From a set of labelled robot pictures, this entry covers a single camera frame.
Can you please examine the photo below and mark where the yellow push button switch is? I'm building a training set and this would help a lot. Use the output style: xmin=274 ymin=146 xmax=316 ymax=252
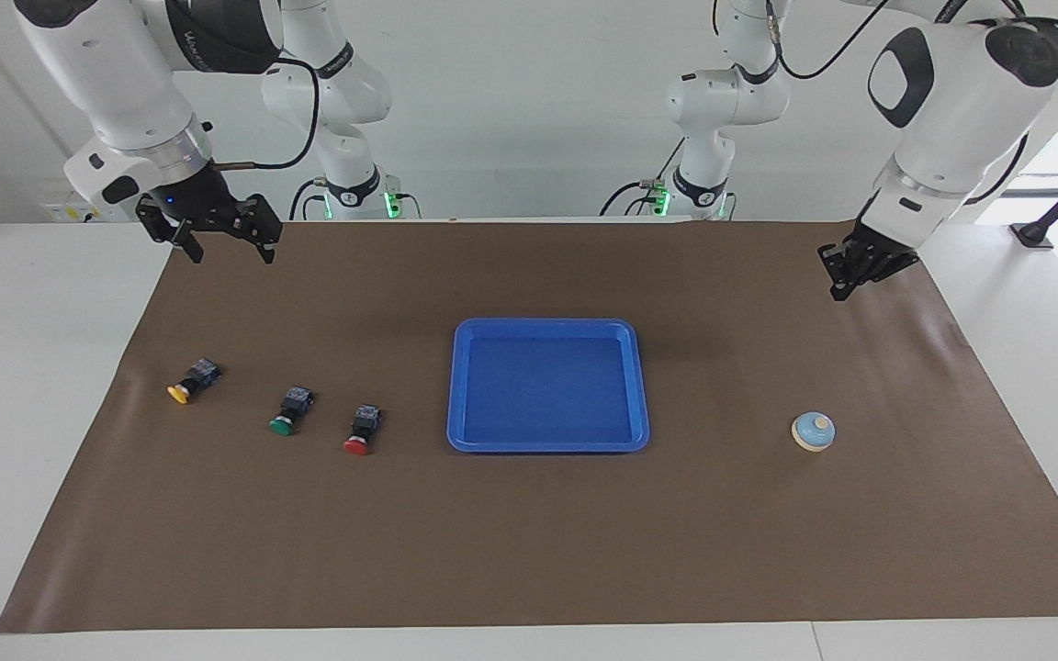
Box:
xmin=166 ymin=358 xmax=222 ymax=406

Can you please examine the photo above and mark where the red push button switch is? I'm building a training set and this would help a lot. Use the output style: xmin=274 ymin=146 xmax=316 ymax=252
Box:
xmin=343 ymin=404 xmax=383 ymax=456

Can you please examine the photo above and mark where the green push button switch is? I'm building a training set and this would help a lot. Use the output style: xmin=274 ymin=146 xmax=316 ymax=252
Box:
xmin=268 ymin=387 xmax=315 ymax=437

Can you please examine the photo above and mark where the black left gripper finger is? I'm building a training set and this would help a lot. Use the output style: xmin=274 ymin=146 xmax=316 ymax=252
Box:
xmin=818 ymin=237 xmax=865 ymax=302

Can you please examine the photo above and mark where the white wall socket box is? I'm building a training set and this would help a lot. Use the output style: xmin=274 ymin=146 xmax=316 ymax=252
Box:
xmin=40 ymin=196 xmax=140 ymax=224

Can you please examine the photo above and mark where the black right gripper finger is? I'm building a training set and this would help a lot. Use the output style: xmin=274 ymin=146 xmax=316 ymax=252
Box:
xmin=136 ymin=195 xmax=205 ymax=265
xmin=244 ymin=193 xmax=284 ymax=265

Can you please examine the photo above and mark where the brown table mat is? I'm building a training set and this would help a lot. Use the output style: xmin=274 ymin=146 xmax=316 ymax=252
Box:
xmin=0 ymin=218 xmax=1058 ymax=634

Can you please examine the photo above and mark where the black base cable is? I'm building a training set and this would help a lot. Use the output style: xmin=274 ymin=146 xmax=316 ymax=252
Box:
xmin=288 ymin=177 xmax=330 ymax=221
xmin=599 ymin=138 xmax=686 ymax=218

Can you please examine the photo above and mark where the blue plastic tray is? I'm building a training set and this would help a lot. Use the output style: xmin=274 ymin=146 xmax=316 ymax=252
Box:
xmin=446 ymin=318 xmax=651 ymax=454

